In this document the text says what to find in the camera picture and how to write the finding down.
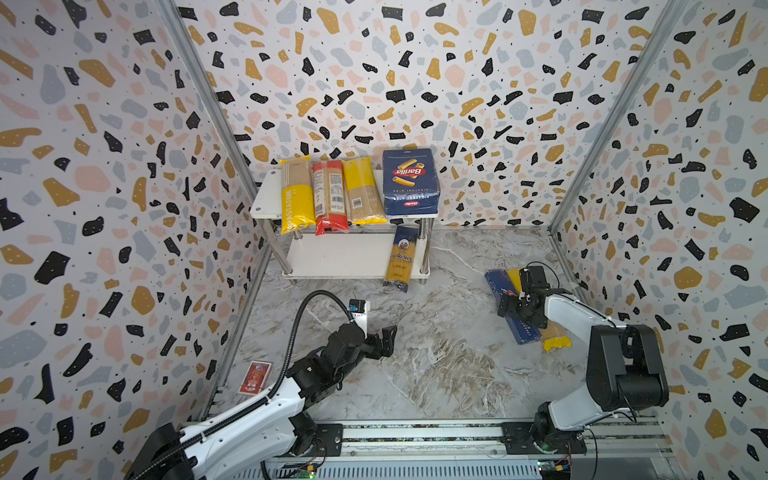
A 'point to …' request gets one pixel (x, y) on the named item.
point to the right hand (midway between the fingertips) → (513, 305)
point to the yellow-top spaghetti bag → (365, 204)
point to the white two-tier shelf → (357, 252)
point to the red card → (255, 377)
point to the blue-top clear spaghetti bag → (400, 258)
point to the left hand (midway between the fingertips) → (384, 323)
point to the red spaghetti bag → (329, 197)
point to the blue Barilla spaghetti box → (527, 332)
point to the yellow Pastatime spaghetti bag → (297, 194)
